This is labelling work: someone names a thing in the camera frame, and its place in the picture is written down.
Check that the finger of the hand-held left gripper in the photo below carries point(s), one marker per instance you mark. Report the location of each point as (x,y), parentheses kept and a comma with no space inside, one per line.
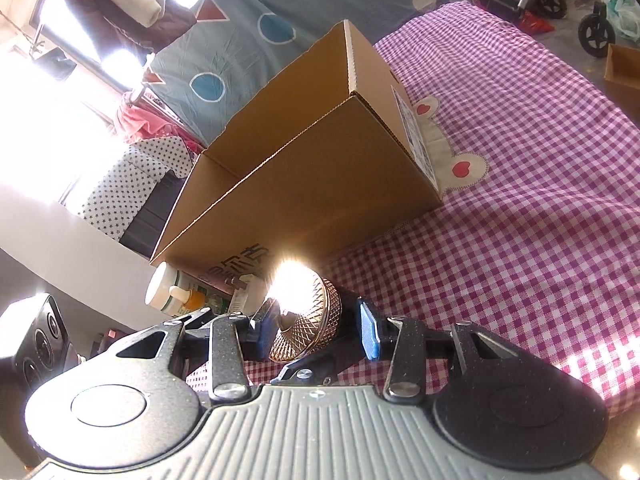
(315,365)

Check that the small orange bottle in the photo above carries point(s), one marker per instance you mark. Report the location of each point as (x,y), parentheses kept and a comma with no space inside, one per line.
(196,301)

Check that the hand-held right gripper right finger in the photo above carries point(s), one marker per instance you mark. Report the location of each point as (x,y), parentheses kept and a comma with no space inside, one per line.
(369,332)

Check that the small open cardboard box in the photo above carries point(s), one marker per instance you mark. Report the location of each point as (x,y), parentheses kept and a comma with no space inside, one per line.
(622,75)

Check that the red plastic bag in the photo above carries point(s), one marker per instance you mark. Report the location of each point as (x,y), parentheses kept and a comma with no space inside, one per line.
(537,22)

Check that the gold textured round tin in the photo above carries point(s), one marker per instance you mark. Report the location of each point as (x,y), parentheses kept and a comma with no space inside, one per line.
(320,310)

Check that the green plastic bag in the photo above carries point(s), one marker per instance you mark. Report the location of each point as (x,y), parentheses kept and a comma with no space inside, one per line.
(625,15)

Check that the pink clothes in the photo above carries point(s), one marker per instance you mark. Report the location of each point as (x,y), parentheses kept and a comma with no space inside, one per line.
(142,122)

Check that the white bottle green label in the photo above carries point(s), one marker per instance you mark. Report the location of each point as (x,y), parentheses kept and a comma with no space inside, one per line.
(162,287)

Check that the purple checkered cloth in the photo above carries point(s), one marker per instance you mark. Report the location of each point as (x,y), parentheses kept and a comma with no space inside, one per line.
(500,260)

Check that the blue sheet with circles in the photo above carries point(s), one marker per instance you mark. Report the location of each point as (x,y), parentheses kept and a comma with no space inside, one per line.
(300,0)

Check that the brown cardboard box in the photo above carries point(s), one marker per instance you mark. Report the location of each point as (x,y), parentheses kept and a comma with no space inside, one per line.
(310,185)

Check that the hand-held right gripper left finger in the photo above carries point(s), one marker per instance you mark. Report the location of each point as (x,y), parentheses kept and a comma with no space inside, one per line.
(265,332)

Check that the dark brown cloth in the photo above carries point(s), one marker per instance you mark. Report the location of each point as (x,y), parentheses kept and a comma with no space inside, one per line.
(170,20)

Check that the white polka dot cloth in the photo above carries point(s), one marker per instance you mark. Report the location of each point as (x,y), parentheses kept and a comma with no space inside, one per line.
(130,185)

